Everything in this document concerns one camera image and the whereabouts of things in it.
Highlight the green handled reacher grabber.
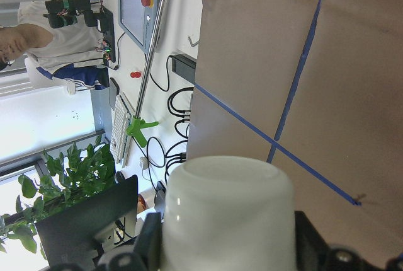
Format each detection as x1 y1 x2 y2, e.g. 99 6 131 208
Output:
127 0 166 147

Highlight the white keyboard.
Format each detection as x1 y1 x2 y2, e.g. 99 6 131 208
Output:
110 92 135 168

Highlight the black power adapter brick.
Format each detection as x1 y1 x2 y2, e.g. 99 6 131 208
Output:
172 54 196 84

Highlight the blue teach pendant tablet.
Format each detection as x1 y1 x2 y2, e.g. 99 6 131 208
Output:
119 0 160 54

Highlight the green potted plant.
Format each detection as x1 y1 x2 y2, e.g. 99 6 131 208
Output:
1 135 116 254

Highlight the person in blue jacket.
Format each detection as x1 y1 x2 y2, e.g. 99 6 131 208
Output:
1 1 109 90

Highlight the white plastic cup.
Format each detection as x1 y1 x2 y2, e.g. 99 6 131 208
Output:
161 156 297 270

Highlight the black laptop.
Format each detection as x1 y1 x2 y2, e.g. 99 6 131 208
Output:
35 175 139 270

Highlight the small red object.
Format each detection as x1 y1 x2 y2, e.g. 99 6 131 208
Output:
130 71 142 79

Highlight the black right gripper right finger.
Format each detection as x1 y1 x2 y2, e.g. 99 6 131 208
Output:
295 210 329 271

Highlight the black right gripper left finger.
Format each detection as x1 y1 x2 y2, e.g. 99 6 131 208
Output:
133 212 162 270

